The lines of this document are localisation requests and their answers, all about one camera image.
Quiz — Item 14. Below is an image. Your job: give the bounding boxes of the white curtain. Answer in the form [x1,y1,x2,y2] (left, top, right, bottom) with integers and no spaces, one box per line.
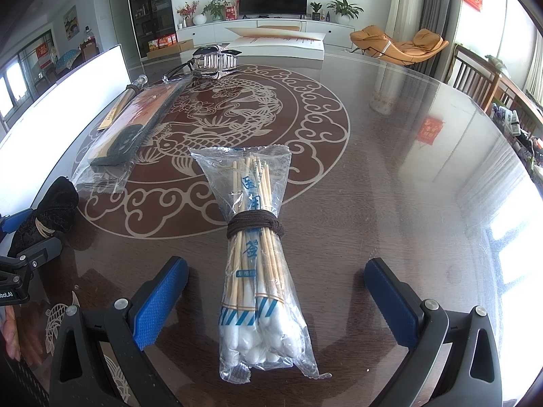
[387,0,426,45]

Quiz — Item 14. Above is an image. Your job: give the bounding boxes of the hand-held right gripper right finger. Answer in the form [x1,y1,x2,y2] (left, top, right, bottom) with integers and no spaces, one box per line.
[364,257,503,407]

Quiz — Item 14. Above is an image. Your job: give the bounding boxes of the brown cardboard box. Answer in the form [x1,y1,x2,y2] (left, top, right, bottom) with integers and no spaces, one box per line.
[146,39,195,59]

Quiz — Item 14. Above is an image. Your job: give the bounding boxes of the black display cabinet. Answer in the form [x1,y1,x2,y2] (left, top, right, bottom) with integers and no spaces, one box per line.
[126,0,177,58]

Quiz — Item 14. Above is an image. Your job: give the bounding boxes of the blue patterned armchair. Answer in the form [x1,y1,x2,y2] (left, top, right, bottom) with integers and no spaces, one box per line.
[54,48,82,74]

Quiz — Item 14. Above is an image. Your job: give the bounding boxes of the dark dotted cloth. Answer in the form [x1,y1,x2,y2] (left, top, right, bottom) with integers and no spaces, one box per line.
[0,356,52,407]

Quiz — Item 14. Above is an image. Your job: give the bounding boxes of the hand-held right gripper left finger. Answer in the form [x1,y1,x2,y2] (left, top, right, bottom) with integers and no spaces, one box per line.
[50,255,189,407]

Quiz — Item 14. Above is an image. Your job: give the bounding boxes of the black television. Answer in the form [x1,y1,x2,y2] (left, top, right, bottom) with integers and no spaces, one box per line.
[238,0,309,19]

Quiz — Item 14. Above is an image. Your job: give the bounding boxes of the black cord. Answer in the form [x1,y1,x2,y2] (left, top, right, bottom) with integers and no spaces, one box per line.
[162,60,196,84]

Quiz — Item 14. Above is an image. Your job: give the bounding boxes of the black cloth bundle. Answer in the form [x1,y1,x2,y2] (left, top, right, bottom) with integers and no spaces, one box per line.
[11,176,79,256]

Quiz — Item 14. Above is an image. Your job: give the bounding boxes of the bag of cotton swabs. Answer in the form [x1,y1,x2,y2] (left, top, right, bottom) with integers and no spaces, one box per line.
[188,144,333,381]

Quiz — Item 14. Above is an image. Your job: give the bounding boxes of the framed wall painting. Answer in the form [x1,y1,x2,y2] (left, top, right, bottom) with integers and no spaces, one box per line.
[63,5,81,37]

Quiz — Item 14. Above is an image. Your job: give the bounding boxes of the large potted plant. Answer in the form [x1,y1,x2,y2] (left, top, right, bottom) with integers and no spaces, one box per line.
[327,0,364,25]

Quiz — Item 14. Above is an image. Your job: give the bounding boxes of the silver hair clip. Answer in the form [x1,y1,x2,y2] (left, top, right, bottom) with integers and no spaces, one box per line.
[192,44,242,80]

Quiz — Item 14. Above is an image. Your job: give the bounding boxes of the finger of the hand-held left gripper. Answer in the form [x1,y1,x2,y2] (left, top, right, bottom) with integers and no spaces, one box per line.
[0,234,63,283]
[0,209,35,235]

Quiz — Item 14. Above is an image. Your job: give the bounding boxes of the bushy potted plant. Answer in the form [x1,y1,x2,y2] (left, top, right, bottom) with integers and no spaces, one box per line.
[203,0,232,22]

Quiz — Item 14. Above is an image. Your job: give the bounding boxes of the packaged black comb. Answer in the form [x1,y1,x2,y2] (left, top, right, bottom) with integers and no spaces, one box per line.
[72,81,187,192]

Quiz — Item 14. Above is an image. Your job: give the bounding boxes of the grey curtain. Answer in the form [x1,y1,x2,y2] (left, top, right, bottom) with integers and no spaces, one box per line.
[418,0,464,82]

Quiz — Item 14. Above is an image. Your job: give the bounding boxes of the flat white box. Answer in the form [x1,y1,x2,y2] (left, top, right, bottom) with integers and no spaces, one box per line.
[224,25,326,62]

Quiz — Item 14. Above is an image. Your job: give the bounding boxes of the wooden chair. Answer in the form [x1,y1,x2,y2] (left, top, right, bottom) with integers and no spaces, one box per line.
[452,43,510,112]

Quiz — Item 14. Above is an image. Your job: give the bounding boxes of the person's left hand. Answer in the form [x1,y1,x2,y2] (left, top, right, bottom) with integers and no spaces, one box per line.
[0,304,44,366]

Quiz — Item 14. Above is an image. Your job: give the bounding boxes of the white television cabinet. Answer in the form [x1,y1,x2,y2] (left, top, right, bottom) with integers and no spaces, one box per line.
[176,18,389,50]

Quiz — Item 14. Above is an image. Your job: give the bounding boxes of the red flowers in vase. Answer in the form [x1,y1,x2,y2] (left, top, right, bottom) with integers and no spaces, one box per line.
[176,1,200,28]

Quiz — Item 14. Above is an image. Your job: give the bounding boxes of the orange printed carton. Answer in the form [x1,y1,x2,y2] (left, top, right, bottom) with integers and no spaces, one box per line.
[148,34,178,51]

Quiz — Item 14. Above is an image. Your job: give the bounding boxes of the orange lounge chair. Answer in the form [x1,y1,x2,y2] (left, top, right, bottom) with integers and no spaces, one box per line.
[350,25,449,69]

